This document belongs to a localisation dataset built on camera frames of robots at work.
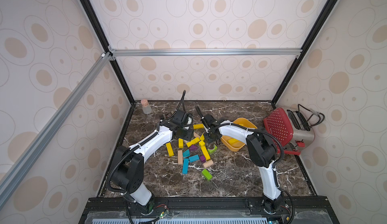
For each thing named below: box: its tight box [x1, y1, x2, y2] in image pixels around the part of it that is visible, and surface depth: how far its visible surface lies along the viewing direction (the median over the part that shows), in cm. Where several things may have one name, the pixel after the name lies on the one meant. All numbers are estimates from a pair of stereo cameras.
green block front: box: [201, 168, 213, 181], surface depth 84 cm
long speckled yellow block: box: [185, 137, 201, 148], surface depth 97 cm
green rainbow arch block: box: [207, 144, 218, 154], surface depth 94 cm
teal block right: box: [188, 154, 200, 163], surface depth 91 cm
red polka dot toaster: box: [263, 107, 315, 155], surface depth 87 cm
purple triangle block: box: [189, 144, 199, 152], surface depth 96 cm
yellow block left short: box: [165, 142, 175, 157], surface depth 94 cm
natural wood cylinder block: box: [202, 159, 214, 168], surface depth 89 cm
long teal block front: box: [182, 157, 189, 175], surface depth 89 cm
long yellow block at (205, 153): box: [200, 145, 211, 161], surface depth 94 cm
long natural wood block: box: [177, 149, 183, 165], surface depth 91 cm
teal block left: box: [182, 148, 190, 158], surface depth 92 cm
